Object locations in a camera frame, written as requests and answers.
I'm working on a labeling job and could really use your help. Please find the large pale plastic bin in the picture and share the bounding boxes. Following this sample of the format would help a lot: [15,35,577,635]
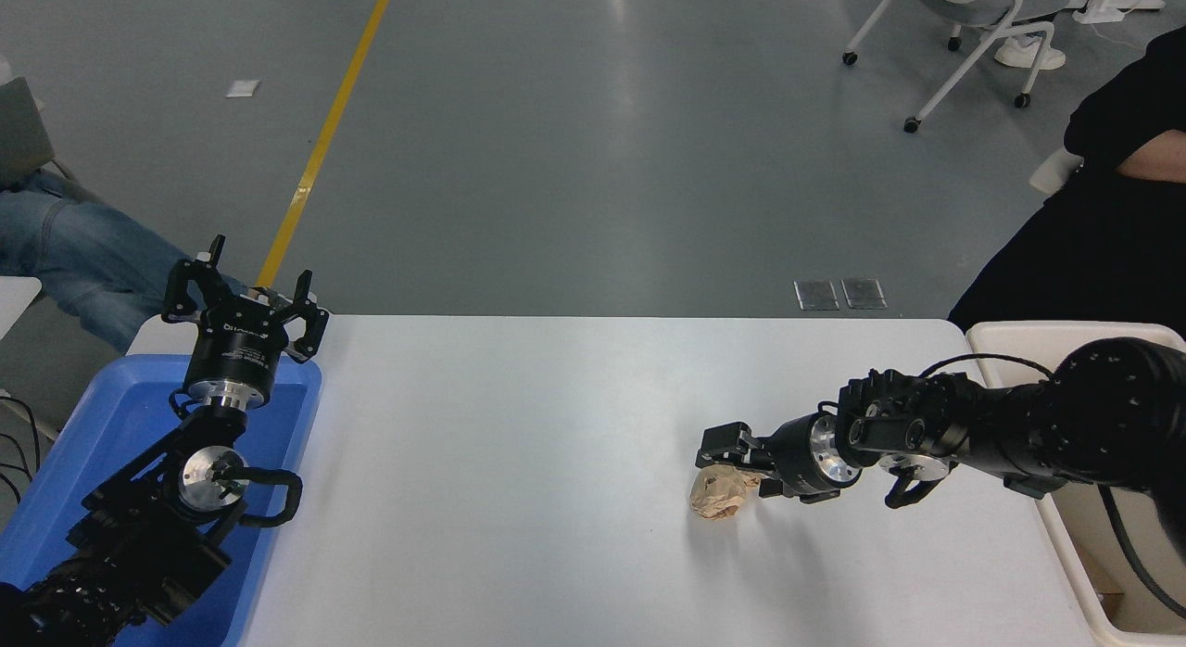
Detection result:
[965,321,1186,647]

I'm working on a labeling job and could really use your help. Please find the white shoe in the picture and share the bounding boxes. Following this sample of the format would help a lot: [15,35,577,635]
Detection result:
[994,33,1067,71]

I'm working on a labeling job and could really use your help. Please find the white wheeled office chair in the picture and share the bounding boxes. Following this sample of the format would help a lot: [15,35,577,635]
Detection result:
[841,0,1068,134]

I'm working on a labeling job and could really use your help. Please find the tan paper ball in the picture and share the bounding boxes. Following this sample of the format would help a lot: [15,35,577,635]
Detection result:
[688,469,763,524]

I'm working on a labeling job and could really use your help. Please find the thin black cables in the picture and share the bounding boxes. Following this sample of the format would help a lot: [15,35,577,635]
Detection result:
[0,395,43,501]

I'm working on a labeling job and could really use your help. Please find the small white side table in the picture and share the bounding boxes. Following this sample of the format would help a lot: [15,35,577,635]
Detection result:
[0,276,43,342]

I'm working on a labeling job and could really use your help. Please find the seated person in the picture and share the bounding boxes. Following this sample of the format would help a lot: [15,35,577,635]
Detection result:
[0,170,246,356]

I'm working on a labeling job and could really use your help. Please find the blue plastic tray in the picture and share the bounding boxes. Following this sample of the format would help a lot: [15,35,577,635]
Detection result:
[0,353,323,647]

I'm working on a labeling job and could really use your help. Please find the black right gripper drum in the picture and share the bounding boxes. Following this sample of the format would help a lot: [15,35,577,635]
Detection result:
[767,413,839,501]

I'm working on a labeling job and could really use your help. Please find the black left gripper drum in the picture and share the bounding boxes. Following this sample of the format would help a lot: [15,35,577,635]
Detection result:
[183,293,288,402]

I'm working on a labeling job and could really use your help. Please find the standing person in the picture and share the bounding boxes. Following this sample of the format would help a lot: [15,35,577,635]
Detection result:
[947,26,1186,337]

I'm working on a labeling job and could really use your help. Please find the white power strip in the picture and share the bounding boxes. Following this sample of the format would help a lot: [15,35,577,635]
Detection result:
[1073,0,1167,24]

